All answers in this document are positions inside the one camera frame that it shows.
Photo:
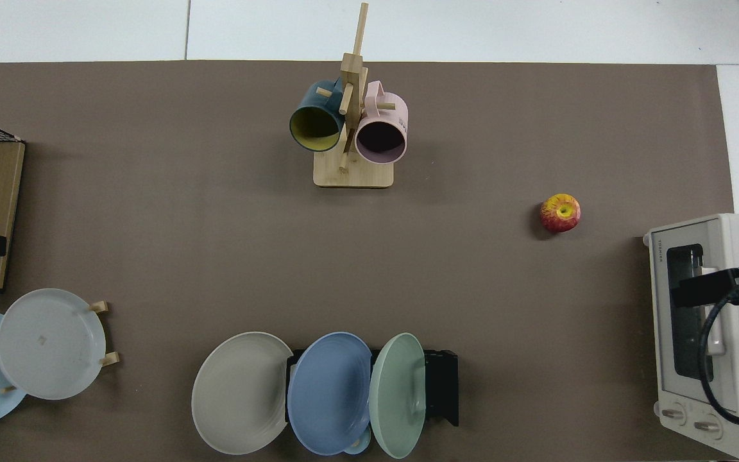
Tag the red yellow apple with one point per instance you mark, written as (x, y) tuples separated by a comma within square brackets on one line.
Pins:
[(560, 215)]

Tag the grey white plate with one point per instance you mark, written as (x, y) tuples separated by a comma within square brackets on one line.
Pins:
[(49, 343)]

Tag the wooden peg plate rack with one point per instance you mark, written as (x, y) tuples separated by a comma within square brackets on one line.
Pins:
[(99, 307)]

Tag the black dish rack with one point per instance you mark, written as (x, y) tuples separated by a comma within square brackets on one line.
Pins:
[(441, 385)]

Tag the beige plate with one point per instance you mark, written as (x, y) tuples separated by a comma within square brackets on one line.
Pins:
[(238, 394)]

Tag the green plate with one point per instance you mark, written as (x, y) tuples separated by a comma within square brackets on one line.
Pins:
[(395, 398)]

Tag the toaster oven knob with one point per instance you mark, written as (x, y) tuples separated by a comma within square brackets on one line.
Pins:
[(707, 427), (673, 413)]

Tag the brown table cloth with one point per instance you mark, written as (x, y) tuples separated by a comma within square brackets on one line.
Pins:
[(215, 244)]

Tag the dark teal cup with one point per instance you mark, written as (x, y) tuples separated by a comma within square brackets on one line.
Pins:
[(314, 102)]

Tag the pink cup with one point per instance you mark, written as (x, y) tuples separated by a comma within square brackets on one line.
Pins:
[(390, 112)]

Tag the wooden cup stand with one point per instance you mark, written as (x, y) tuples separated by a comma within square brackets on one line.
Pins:
[(353, 174)]

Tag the small blue round thing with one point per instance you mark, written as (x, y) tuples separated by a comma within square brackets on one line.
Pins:
[(360, 444)]

